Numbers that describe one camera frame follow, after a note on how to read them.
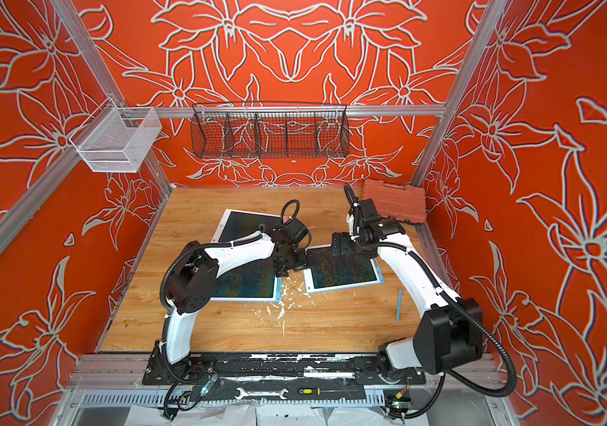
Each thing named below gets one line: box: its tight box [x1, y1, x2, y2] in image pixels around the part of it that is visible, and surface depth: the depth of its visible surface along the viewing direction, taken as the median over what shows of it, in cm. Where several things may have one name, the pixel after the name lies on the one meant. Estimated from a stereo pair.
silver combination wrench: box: [234, 386, 290, 401], surface depth 71 cm
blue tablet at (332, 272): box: [302, 244, 386, 294], surface depth 94 cm
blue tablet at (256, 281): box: [210, 257, 284, 303], surface depth 90 cm
